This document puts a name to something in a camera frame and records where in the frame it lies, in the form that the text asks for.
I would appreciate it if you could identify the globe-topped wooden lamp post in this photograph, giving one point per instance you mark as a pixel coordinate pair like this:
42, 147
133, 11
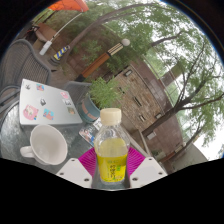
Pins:
100, 61

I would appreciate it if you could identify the blue yellow striped bollard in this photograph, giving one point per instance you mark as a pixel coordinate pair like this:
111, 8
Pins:
61, 53

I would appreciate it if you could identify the yellow-labelled drink bottle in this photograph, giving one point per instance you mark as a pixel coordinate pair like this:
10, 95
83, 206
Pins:
111, 156

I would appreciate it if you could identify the dark forked tree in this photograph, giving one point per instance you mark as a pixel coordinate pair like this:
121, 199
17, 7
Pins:
166, 116

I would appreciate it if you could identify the wooden bench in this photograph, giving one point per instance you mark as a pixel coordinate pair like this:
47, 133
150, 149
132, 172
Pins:
43, 31

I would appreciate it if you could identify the orange canopy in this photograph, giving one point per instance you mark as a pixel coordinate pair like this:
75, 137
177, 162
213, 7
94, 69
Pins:
68, 5

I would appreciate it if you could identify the grey wall box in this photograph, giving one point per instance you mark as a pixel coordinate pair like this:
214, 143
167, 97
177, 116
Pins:
151, 135

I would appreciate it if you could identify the grey mesh garden chair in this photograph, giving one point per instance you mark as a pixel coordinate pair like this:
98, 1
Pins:
75, 90
26, 66

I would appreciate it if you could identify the slender brown-trunked tree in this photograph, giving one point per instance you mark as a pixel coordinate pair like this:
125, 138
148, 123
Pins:
96, 23

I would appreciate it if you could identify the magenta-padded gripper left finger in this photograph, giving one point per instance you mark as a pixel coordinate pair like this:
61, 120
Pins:
73, 171

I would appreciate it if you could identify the silver laptop with stickers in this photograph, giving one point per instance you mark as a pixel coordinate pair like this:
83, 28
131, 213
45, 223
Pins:
50, 100

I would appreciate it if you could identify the potted green plant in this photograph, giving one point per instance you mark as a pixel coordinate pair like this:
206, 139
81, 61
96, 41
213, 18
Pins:
103, 93

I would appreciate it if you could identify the white printed booklet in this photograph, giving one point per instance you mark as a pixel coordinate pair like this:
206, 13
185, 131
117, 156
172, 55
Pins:
89, 131

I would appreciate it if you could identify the black wall lamp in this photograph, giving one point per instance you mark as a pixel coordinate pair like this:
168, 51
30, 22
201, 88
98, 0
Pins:
158, 115
128, 73

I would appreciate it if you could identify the white mug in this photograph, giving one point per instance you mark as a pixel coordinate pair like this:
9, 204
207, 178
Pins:
48, 143

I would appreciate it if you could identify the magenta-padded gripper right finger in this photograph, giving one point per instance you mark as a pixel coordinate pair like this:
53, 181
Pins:
148, 170

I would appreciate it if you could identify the white canopy leg weight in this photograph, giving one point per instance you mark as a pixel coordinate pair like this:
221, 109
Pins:
45, 48

